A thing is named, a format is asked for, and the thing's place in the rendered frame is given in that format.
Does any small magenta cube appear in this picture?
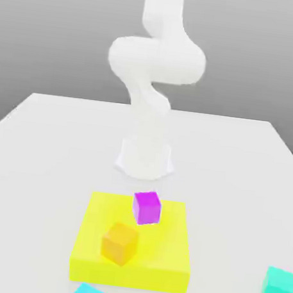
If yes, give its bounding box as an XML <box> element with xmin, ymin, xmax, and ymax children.
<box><xmin>130</xmin><ymin>188</ymin><xmax>163</xmax><ymax>228</ymax></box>

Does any small orange cube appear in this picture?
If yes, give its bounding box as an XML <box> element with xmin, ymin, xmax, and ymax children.
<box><xmin>99</xmin><ymin>220</ymin><xmax>140</xmax><ymax>269</ymax></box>

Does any small turquoise cube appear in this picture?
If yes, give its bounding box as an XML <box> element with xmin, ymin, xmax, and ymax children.
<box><xmin>261</xmin><ymin>265</ymin><xmax>293</xmax><ymax>293</ymax></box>

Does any large yellow box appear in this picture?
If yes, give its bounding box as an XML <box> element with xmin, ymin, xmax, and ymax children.
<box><xmin>67</xmin><ymin>188</ymin><xmax>199</xmax><ymax>293</ymax></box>

